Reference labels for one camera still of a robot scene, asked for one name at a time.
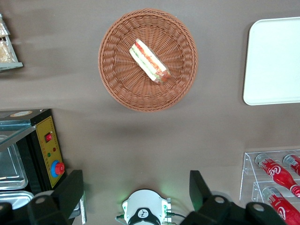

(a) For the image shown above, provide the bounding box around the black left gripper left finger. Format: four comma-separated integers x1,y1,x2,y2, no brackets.
27,170,84,225

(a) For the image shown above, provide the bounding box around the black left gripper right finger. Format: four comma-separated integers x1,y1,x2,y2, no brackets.
180,170,285,225

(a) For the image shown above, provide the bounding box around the triangle sandwich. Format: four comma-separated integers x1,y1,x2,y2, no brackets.
129,38,172,85

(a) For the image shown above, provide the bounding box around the round brown wicker basket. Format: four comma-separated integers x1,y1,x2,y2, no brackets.
97,8,199,113

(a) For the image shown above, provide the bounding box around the cream plastic serving tray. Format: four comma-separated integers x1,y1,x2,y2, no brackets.
243,16,300,106

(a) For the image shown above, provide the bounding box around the clear acrylic bottle rack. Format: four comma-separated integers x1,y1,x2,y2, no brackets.
239,149,300,225

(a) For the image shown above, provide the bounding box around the steel warmer pan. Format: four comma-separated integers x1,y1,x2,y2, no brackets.
0,135,29,190
0,191,35,210

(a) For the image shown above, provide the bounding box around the black food warmer machine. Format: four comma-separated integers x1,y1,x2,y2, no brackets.
0,108,88,225

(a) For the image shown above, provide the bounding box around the red cola bottle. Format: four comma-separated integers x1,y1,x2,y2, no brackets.
255,152,300,197
282,153,300,176
262,186,300,225

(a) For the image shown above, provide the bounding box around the clear bag of crackers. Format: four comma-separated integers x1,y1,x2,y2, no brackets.
0,39,16,63
0,17,11,36

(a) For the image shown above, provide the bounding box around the grey wire snack rack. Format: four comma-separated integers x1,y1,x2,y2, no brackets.
0,13,24,72

